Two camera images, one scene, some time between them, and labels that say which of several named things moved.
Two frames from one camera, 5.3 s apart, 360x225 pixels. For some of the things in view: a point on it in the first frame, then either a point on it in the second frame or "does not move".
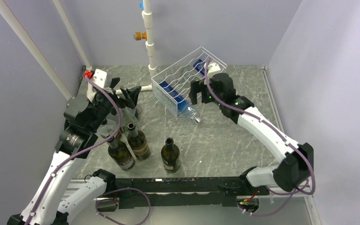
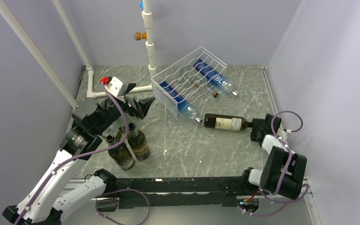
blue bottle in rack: [184, 107] does not move
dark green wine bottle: [171, 156] to [227, 122]
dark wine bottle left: [120, 153] does not move
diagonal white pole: [3, 8] does not move
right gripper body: [219, 97] to [258, 126]
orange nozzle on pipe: [138, 36] does not move
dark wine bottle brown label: [138, 142] does not move
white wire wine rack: [172, 86] does not move
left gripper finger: [131, 94] to [143, 105]
